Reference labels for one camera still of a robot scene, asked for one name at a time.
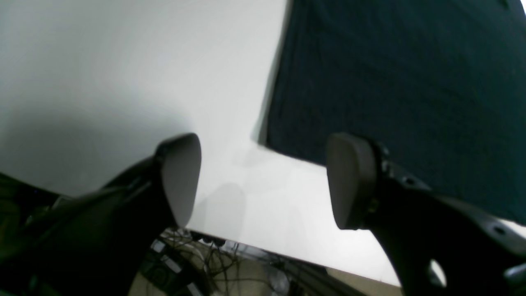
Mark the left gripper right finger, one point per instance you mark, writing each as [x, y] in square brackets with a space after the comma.
[437, 245]

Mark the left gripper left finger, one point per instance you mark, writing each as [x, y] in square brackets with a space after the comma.
[94, 245]

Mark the black T-shirt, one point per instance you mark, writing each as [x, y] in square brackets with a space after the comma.
[440, 82]

